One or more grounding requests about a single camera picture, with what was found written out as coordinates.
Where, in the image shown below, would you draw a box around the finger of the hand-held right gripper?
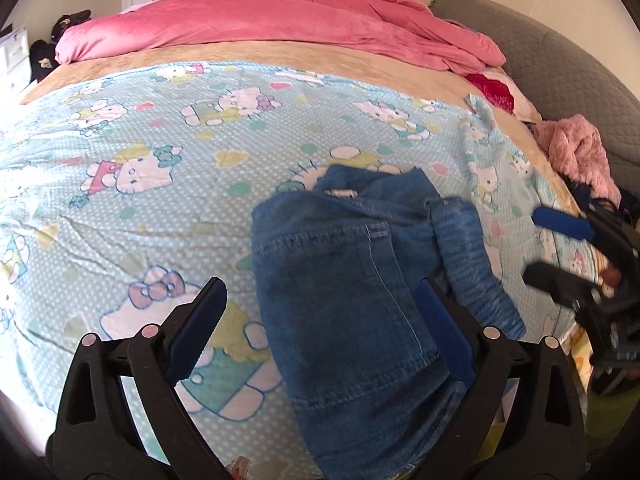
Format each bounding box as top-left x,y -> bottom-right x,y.
531,206 -> 597,242
522,260 -> 604,309

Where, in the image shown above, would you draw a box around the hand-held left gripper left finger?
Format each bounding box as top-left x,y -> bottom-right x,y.
45,276 -> 236,480

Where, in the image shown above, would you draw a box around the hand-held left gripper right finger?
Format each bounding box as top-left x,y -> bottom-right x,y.
416,275 -> 587,480

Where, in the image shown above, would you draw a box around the blue denim pants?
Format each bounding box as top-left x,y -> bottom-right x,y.
250,162 -> 529,480

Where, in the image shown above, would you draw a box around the dark navy cloth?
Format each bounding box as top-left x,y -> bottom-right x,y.
566,182 -> 640,222

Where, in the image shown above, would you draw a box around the yellow printed sheet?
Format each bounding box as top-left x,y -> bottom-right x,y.
566,321 -> 595,382

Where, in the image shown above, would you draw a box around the pink fluffy cloth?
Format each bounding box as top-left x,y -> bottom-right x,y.
533,113 -> 622,207

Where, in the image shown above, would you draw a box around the cartoon cat printed blanket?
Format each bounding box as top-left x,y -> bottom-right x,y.
0,59 -> 610,480

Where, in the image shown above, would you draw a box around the red floral pillow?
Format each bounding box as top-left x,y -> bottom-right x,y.
465,71 -> 544,124

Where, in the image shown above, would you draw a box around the grey quilted headboard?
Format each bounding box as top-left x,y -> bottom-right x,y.
428,0 -> 640,196

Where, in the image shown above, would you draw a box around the dark cloth pile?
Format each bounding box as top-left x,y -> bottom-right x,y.
28,40 -> 62,84

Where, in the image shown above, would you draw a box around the pink duvet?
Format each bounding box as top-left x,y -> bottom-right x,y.
54,0 -> 507,72

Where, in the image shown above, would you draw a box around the white drawer unit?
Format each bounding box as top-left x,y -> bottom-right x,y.
0,24 -> 32,97

